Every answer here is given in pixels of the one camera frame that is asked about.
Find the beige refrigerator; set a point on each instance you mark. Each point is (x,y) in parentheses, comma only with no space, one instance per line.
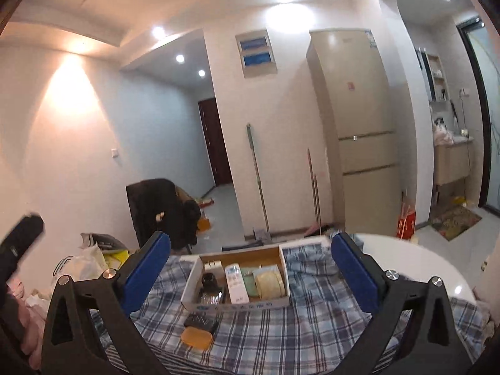
(359,125)

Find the beige vanity cabinet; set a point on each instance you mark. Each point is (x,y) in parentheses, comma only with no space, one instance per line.
(451,164)

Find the pink dustpan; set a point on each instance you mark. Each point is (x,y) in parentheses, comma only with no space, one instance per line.
(312,230)

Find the black-framed patterned glass door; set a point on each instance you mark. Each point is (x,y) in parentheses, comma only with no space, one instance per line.
(480,105)

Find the white energy label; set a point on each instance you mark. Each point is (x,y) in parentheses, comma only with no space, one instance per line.
(370,38)

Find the yellow box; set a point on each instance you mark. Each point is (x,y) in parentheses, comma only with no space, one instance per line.
(117,258)

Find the small yellow floor item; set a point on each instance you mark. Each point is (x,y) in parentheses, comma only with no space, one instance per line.
(461,200)

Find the black jacket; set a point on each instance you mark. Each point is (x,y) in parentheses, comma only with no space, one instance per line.
(156,207)

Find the small orange box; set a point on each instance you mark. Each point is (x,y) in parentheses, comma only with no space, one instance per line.
(205,225)

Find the pale green box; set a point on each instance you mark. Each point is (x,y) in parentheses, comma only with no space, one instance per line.
(250,281)

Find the red cardboard box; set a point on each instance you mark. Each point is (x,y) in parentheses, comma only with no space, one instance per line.
(406,224)

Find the white power adapter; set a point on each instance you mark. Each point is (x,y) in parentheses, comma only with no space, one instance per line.
(213,266)

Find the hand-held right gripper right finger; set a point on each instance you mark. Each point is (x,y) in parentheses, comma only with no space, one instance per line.
(355,273)

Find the blue plaid blanket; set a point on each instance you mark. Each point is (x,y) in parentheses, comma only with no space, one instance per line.
(273,336)

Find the patterned floor mat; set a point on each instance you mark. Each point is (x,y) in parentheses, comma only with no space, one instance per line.
(453,222)

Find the white remote control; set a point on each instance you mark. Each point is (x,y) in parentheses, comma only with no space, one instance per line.
(236,285)

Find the small black device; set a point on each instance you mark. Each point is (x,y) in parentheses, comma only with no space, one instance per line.
(209,280)

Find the pink cloth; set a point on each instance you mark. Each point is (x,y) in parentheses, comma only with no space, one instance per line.
(33,343)

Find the white cardboard box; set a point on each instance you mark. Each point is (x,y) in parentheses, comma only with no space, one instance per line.
(250,307)

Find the white plastic bag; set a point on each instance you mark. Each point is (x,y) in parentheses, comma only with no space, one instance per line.
(84,267)

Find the pink towel pile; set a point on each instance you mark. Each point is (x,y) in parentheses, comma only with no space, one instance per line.
(443,133)

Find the white plastic item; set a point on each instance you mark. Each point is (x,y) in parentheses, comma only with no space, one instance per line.
(213,297)

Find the grey printed bag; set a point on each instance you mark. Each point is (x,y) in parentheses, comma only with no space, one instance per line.
(101,240)

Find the dark brown door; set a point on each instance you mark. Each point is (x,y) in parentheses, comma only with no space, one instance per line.
(215,144)

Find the black patterned pouch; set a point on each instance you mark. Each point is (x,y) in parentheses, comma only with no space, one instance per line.
(199,320)

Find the recessed wall shelf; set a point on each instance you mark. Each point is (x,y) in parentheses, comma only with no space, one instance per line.
(437,74)

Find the red broom and dustpan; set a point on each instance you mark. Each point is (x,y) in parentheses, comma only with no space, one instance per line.
(313,183)

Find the beige electrical panel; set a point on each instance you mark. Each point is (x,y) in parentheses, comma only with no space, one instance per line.
(269,72)

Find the cream tape roll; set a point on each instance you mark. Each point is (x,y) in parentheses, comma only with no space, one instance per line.
(267,281)

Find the metal mop with green grip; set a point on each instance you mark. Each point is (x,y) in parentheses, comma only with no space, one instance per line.
(257,172)

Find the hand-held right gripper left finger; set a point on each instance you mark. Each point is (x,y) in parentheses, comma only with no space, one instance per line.
(146,273)

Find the orange soap bar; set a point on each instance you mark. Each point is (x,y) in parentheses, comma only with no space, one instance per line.
(195,338)

